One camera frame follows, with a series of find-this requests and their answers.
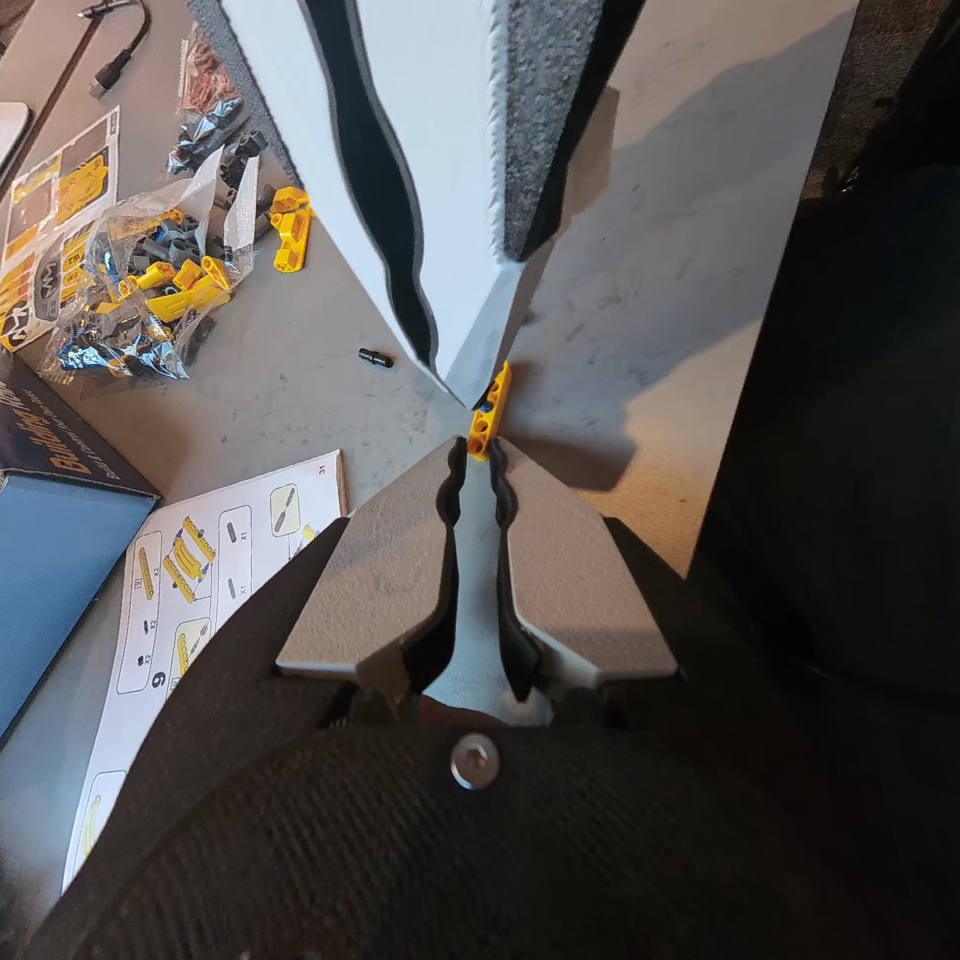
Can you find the pile of black connectors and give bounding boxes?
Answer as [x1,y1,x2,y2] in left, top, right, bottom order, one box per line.
[217,129,269,211]

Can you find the person's legs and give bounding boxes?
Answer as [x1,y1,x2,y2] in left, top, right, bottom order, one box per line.
[690,0,960,960]

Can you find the plastic bag of yellow parts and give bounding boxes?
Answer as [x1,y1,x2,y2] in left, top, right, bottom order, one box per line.
[41,168,260,384]

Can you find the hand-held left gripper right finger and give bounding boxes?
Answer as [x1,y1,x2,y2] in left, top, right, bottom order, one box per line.
[491,437,678,702]

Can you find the yellow curved panel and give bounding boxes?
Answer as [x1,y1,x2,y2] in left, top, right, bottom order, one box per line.
[273,208,312,271]

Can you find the plastic bag of black parts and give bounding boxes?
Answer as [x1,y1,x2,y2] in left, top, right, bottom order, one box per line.
[166,30,250,177]

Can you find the yellow and grey sticker sheet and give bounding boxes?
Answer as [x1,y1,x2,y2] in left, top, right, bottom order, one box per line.
[0,105,121,354]

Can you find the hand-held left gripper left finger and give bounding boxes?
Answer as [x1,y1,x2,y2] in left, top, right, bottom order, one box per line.
[276,437,468,695]

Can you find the black cable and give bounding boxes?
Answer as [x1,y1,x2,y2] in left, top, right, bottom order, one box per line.
[78,0,151,95]

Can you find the dark blue kit box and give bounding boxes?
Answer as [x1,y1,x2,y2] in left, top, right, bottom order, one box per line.
[0,352,162,740]

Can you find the yellow five-hole beam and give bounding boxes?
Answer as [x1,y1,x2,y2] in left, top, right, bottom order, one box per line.
[467,360,513,460]

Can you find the open instruction booklet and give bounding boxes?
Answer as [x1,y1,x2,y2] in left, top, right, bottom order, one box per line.
[60,448,348,894]

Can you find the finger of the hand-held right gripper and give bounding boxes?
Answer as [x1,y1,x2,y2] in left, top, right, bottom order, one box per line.
[360,0,526,411]
[221,0,453,399]

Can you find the grey desk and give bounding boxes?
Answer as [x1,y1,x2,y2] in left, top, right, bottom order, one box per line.
[0,0,860,916]

